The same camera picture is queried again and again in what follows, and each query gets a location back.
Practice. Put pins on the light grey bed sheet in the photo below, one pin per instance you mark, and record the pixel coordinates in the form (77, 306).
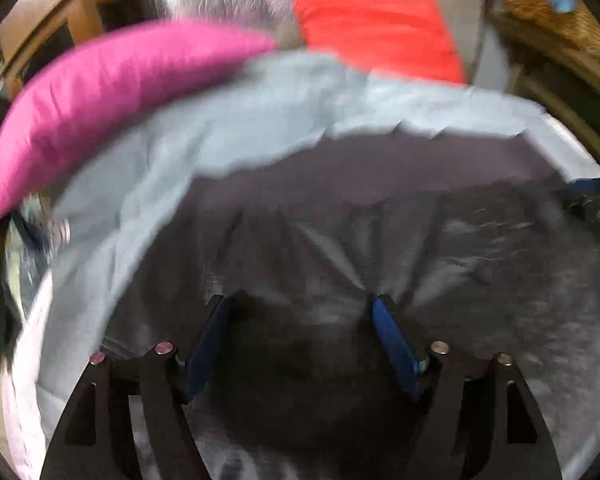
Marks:
(155, 160)

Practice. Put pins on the wicker basket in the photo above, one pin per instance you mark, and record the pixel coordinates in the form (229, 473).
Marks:
(540, 5)

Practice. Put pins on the wooden shelf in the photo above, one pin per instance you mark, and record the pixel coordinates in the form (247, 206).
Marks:
(555, 90)

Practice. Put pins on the wooden chair frame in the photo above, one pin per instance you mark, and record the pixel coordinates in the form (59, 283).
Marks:
(35, 25)

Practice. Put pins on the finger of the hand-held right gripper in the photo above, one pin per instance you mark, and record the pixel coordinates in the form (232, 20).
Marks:
(585, 185)

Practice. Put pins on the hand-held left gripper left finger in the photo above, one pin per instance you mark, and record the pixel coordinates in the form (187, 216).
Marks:
(205, 345)

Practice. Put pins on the dark grey garment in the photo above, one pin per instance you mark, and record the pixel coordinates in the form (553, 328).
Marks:
(330, 240)

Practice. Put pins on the pink pillow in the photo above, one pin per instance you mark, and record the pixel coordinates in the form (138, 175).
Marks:
(105, 95)

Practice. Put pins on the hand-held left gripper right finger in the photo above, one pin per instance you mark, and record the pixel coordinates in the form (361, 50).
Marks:
(392, 340)

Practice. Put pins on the red pillow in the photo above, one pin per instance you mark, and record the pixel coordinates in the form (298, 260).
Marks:
(375, 25)

